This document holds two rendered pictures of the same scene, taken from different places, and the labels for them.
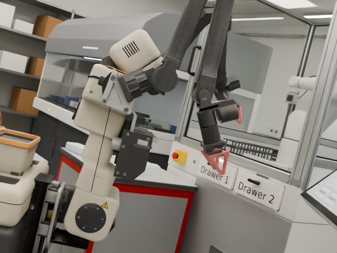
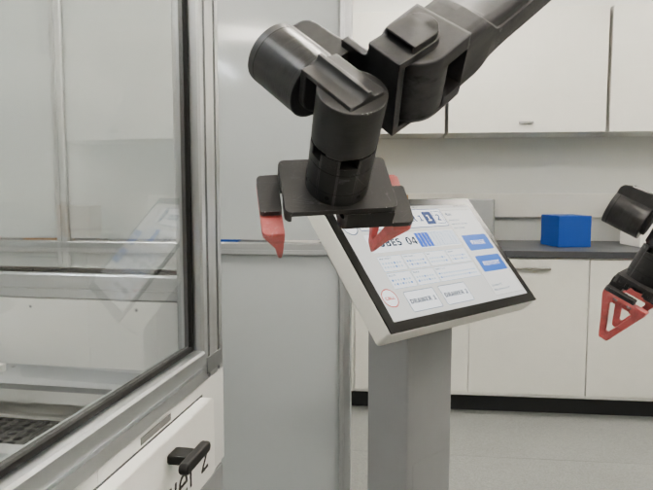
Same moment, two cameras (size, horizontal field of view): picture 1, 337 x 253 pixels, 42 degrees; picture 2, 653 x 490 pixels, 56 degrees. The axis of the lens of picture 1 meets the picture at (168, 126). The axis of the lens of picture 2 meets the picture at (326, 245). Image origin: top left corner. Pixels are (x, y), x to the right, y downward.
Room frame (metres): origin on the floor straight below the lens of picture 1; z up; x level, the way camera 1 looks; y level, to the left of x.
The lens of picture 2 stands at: (2.45, 0.15, 1.22)
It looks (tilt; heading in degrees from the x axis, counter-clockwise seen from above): 5 degrees down; 224
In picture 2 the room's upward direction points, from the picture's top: straight up
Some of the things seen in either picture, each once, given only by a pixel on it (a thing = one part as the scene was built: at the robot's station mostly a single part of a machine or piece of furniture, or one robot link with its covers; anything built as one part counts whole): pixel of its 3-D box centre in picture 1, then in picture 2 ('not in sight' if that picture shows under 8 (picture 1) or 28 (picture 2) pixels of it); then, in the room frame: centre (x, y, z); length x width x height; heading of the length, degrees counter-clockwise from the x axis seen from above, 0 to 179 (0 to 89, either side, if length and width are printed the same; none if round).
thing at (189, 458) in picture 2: (255, 181); (185, 456); (2.05, -0.46, 0.91); 0.07 x 0.04 x 0.01; 34
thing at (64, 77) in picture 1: (133, 97); not in sight; (3.95, 0.36, 1.13); 1.78 x 1.14 x 0.45; 34
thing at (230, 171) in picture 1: (216, 171); not in sight; (2.33, -0.30, 0.87); 0.29 x 0.02 x 0.11; 34
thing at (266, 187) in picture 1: (257, 188); (164, 480); (2.07, -0.48, 0.87); 0.29 x 0.02 x 0.11; 34
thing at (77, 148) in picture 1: (78, 148); not in sight; (2.56, 0.47, 0.78); 0.15 x 0.10 x 0.04; 48
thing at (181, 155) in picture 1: (179, 156); not in sight; (2.60, -0.11, 0.88); 0.07 x 0.05 x 0.07; 34
